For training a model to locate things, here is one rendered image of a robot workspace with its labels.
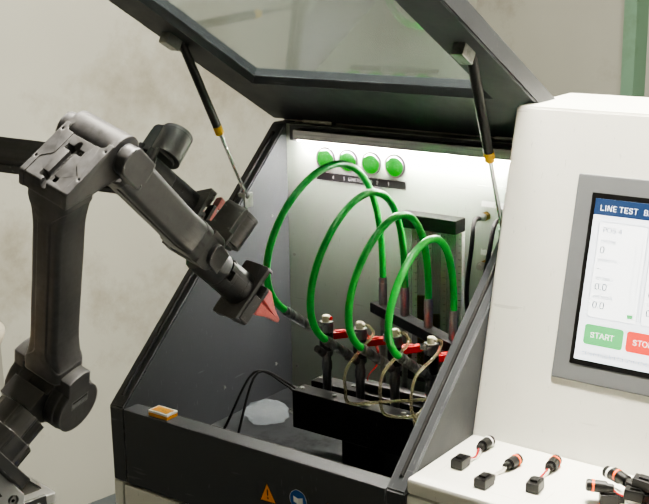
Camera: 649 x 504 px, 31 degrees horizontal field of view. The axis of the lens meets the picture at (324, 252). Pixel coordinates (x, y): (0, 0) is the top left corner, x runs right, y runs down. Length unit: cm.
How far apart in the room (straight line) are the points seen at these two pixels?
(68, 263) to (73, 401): 23
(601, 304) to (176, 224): 75
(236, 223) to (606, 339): 64
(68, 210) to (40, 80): 234
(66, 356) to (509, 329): 83
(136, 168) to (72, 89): 237
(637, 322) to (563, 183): 27
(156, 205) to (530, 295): 75
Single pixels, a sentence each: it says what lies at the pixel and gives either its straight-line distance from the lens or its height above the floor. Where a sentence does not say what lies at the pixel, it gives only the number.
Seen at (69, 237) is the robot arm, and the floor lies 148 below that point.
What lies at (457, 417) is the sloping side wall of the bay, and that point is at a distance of 205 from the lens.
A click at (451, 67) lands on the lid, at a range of 210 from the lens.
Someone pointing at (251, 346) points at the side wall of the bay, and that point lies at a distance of 261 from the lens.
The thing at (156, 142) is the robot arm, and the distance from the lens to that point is 200.
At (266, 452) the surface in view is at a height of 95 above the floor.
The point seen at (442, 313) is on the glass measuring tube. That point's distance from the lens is 244.
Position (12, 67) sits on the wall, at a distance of 368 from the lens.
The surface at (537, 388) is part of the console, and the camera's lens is 205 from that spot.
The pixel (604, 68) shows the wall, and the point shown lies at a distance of 477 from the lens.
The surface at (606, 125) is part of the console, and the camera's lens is 201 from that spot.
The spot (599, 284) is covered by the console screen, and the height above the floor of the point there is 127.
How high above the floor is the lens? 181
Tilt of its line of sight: 14 degrees down
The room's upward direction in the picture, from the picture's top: 1 degrees counter-clockwise
